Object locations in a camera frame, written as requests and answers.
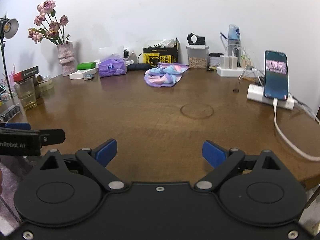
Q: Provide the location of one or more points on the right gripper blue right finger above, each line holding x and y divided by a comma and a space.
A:
224, 162

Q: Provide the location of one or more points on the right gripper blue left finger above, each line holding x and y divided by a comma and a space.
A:
94, 163

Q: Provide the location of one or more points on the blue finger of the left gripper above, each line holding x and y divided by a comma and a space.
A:
52, 136
18, 125

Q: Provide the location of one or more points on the pink blue purple vest garment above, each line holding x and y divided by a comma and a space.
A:
165, 74

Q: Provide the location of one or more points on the glass cup with yellow liquid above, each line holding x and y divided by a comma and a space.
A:
25, 91

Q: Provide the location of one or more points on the red black small box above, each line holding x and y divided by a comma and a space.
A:
26, 74

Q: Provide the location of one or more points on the white flat box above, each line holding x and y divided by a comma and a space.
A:
81, 74

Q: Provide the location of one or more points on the small blue wrapped packet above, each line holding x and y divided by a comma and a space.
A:
88, 77

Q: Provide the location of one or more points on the pink textured flower vase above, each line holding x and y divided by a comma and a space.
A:
66, 58

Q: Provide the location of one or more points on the green box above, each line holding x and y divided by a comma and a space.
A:
86, 66

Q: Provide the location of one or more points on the purple tissue pack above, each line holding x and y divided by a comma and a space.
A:
112, 67

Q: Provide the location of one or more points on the white power strip with chargers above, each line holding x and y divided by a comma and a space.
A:
232, 66

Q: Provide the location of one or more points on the smartphone with lit screen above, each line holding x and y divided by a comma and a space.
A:
276, 84

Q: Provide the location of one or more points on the dried pink rose bouquet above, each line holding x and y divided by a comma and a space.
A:
48, 26

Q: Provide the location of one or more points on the clear plastic food container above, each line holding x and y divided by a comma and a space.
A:
198, 56

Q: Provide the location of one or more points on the black yellow cardboard box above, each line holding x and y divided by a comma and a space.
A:
165, 51

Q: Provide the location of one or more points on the blue clear water bottle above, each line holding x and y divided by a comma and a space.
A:
232, 42

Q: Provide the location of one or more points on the white security camera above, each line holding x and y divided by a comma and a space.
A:
129, 55

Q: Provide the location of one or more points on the black mount on container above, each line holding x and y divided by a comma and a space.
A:
194, 39

